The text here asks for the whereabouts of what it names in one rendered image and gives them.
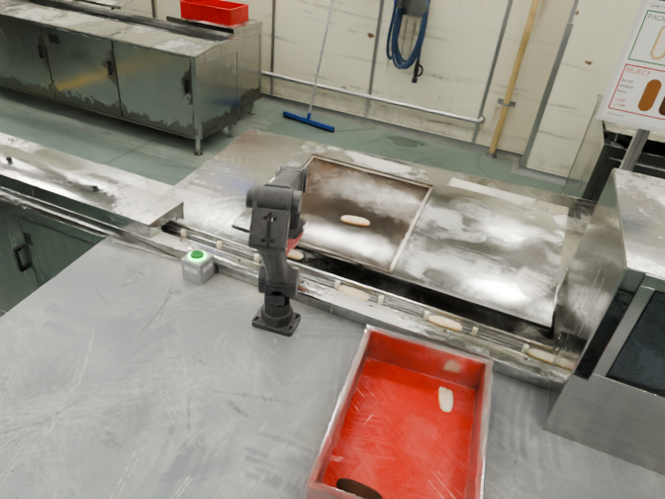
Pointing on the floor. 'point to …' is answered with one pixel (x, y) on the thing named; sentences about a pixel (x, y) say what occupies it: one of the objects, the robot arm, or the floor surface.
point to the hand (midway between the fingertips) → (288, 249)
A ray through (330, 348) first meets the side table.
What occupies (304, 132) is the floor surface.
